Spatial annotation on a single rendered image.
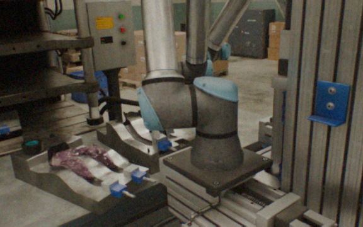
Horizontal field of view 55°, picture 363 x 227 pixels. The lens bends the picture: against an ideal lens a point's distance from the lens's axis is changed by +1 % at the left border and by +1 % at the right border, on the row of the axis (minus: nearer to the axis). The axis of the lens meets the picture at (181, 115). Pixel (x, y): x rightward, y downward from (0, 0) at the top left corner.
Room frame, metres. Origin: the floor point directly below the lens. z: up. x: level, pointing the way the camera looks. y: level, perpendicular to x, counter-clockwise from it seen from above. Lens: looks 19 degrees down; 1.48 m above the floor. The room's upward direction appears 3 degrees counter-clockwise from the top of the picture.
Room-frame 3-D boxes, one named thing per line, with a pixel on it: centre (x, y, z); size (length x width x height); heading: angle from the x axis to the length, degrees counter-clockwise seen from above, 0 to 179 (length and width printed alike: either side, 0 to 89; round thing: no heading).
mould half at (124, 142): (1.51, 0.18, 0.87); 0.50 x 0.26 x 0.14; 38
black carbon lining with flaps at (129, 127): (1.49, 0.18, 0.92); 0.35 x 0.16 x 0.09; 38
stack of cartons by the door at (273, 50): (7.80, -2.46, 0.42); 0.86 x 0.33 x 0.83; 42
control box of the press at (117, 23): (2.20, 0.44, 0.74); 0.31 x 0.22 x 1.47; 128
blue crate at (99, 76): (5.22, 1.38, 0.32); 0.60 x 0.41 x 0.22; 48
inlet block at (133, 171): (1.12, 0.16, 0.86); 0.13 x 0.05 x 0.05; 55
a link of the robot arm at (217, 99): (0.88, -0.09, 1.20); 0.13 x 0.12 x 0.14; 96
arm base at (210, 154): (0.88, -0.10, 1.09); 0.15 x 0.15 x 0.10
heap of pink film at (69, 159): (1.23, 0.41, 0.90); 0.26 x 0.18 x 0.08; 55
